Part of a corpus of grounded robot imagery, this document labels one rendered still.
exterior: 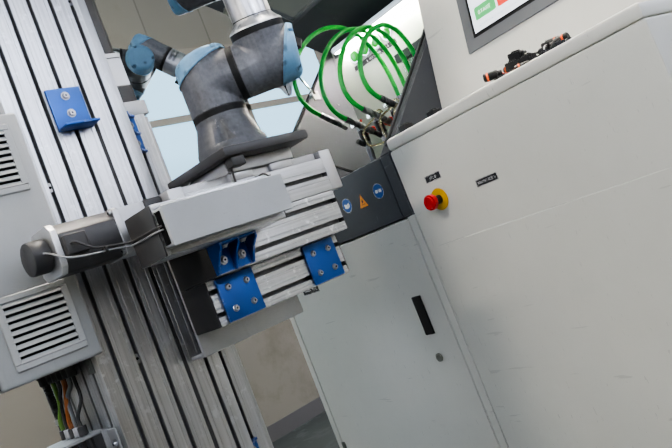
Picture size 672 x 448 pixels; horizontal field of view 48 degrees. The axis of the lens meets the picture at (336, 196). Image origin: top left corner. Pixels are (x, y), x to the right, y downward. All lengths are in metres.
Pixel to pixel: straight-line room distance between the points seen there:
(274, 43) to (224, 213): 0.42
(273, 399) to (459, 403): 2.17
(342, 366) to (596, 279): 0.94
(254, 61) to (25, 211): 0.52
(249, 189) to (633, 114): 0.69
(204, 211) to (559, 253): 0.72
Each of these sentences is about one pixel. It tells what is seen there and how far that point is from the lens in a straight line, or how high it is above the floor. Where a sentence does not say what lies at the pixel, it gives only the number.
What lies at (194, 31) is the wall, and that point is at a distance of 4.44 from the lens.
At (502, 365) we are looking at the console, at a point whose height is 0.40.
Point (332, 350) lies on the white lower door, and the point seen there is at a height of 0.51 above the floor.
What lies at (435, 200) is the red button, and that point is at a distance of 1.69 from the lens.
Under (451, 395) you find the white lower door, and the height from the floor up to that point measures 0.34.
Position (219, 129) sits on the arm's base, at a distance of 1.53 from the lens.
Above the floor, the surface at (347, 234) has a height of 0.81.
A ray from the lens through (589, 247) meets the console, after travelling 1.52.
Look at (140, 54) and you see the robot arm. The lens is 2.06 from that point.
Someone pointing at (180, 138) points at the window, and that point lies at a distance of 4.05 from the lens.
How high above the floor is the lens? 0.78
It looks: 4 degrees up
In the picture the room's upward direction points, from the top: 22 degrees counter-clockwise
